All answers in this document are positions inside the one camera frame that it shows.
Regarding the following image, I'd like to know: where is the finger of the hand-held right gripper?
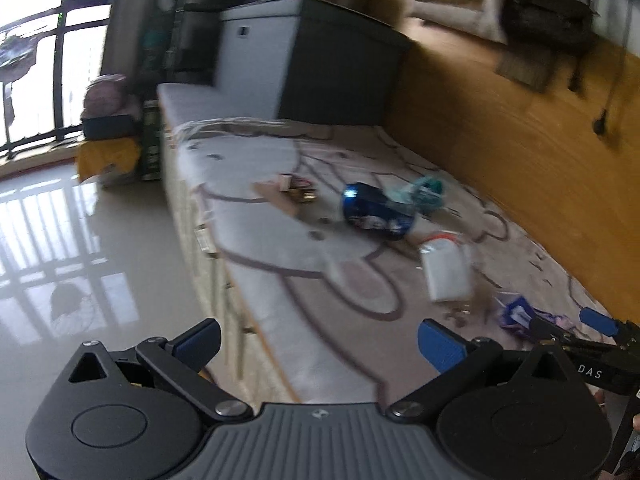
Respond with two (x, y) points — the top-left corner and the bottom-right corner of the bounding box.
(529, 316), (619, 357)
(579, 308), (640, 349)

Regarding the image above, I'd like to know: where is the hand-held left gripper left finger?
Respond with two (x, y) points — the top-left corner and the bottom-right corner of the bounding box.
(67, 318), (252, 419)

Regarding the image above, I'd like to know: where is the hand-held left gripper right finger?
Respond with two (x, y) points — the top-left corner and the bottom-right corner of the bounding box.
(387, 318), (583, 419)

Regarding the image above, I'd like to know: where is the blue tissue packet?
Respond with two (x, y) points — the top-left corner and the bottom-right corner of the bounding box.
(492, 294), (577, 344)

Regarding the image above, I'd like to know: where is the clear plastic bag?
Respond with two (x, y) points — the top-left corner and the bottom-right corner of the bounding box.
(416, 231), (474, 304)

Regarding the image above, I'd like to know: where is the crushed blue can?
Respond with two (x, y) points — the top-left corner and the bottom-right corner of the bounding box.
(341, 182), (417, 241)

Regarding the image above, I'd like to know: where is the teal snack wrapper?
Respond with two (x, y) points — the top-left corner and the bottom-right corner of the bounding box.
(394, 175), (445, 217)

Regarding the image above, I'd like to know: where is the cardboard piece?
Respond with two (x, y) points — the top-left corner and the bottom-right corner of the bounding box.
(251, 182), (302, 217)

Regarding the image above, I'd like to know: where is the white printed bag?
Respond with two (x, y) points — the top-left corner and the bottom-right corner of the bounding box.
(102, 162), (139, 187)

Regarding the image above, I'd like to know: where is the dark green box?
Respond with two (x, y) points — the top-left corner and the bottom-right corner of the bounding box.
(139, 99), (164, 184)

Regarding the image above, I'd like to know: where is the dark flat box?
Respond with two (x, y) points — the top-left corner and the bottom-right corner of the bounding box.
(82, 114), (139, 142)

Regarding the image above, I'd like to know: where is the grey mattress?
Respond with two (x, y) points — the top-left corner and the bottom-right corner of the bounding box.
(157, 82), (282, 127)

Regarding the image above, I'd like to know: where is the pink plush cushion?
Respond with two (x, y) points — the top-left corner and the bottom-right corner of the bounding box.
(82, 73), (129, 122)

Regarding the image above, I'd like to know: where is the grey storage box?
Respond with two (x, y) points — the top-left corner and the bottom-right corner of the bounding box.
(212, 0), (414, 127)

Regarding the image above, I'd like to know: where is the teal patterned bag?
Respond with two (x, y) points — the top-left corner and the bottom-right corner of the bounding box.
(137, 10), (177, 87)

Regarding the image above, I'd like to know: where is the black glossy shelf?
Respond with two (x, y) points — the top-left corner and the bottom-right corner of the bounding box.
(169, 0), (224, 87)

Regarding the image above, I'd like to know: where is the black window railing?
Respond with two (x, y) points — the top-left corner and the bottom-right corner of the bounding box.
(0, 0), (114, 162)

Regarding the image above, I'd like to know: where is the grey curtain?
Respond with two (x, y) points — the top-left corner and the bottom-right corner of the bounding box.
(102, 0), (147, 87)

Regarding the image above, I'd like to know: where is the black cable with plug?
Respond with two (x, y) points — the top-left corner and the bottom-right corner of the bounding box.
(591, 42), (627, 148)

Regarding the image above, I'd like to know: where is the black bag on wall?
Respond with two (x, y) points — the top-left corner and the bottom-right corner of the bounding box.
(494, 0), (597, 94)

